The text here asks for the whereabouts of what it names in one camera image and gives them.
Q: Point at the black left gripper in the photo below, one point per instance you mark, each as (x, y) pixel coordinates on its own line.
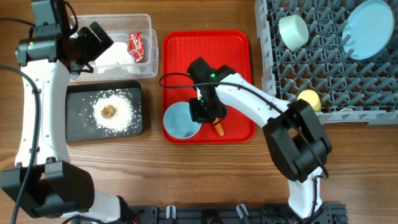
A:
(97, 46)

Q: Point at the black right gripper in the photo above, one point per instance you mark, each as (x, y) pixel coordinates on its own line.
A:
(198, 117)

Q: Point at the orange carrot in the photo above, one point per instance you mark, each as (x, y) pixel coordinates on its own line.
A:
(218, 127)

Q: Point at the small light blue bowl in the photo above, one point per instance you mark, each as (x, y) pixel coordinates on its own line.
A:
(177, 121)

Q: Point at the white tissue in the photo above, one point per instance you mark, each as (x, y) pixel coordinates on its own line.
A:
(116, 54)

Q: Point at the red snack wrapper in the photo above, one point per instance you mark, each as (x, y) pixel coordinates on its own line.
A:
(136, 46)

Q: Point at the brown food scrap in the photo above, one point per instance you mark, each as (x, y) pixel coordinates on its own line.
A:
(108, 111)

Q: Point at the yellow plastic cup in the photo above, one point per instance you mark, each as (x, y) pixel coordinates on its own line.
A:
(311, 97)

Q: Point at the green bowl with rice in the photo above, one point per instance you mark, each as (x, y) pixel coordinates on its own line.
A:
(293, 31)

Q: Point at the large light blue plate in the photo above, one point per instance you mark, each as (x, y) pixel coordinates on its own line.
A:
(369, 29)

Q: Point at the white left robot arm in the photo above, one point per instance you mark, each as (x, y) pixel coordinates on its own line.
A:
(43, 182)

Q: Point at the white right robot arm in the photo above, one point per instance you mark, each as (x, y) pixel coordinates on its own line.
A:
(296, 140)

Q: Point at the clear plastic waste bin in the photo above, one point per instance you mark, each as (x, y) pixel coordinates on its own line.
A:
(118, 27)

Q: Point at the grey dishwasher rack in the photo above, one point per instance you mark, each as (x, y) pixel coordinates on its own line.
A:
(350, 89)

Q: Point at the black rectangular tray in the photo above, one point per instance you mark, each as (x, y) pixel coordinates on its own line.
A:
(77, 124)

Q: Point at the red plastic tray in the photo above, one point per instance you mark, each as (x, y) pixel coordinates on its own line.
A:
(217, 47)

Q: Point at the pile of white rice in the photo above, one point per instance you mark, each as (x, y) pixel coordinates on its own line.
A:
(113, 113)

